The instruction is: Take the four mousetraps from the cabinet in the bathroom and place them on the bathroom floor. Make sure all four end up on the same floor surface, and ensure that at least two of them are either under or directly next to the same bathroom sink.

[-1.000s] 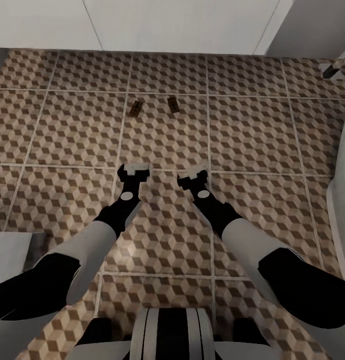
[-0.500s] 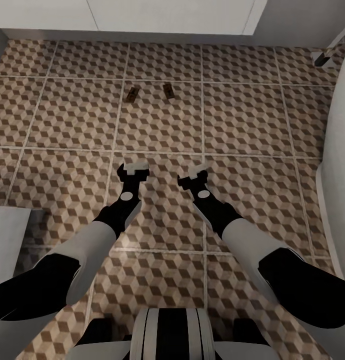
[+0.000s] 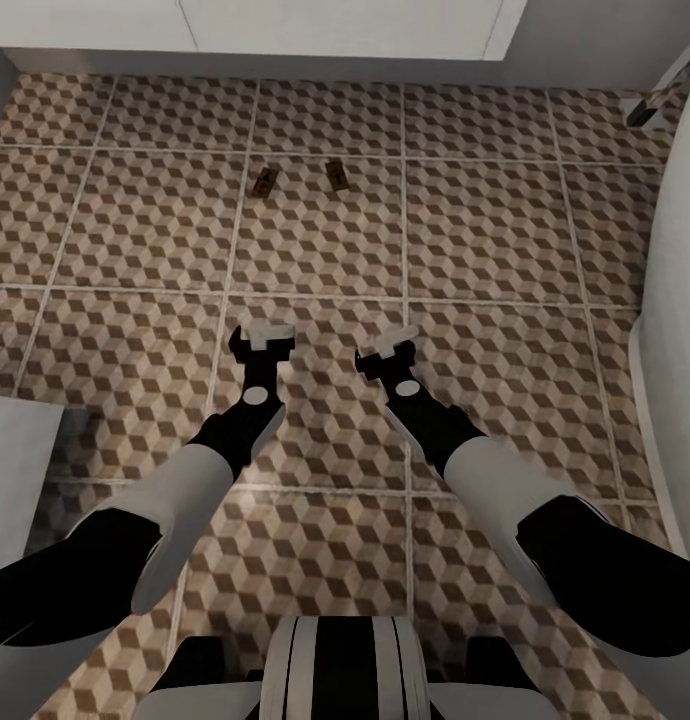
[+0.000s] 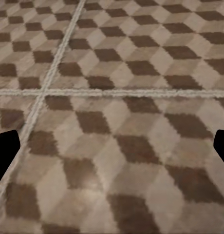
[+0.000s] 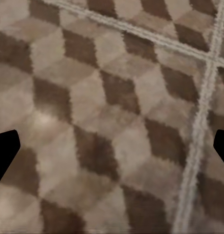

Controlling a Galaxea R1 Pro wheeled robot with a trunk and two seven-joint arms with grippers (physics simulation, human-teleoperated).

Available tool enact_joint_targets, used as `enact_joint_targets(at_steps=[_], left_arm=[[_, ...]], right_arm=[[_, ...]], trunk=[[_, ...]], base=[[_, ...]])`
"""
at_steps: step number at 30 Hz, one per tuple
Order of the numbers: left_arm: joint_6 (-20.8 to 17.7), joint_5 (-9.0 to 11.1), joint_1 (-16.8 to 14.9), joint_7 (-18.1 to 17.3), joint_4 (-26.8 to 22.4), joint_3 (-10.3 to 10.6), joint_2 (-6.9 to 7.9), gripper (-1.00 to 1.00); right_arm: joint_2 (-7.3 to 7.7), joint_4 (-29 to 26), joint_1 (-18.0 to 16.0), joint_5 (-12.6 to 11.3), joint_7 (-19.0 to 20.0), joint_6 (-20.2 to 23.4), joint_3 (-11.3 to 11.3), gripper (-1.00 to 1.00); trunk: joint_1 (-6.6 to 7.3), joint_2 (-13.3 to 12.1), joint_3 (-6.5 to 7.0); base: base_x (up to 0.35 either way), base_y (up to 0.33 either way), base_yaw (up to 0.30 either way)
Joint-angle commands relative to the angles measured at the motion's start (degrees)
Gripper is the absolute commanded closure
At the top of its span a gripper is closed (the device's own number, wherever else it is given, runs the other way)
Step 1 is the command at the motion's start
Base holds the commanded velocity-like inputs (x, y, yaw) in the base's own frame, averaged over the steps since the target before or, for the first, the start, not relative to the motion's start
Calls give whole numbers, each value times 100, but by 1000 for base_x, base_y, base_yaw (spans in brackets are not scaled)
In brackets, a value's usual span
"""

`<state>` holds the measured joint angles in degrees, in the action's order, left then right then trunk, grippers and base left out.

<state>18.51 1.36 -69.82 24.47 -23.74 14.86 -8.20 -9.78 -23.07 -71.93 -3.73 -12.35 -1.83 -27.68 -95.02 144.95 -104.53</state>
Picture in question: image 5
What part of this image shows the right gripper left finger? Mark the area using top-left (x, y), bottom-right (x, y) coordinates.
top-left (0, 130), bottom-right (20, 180)

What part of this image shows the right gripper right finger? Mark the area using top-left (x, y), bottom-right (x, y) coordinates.
top-left (213, 129), bottom-right (224, 162)

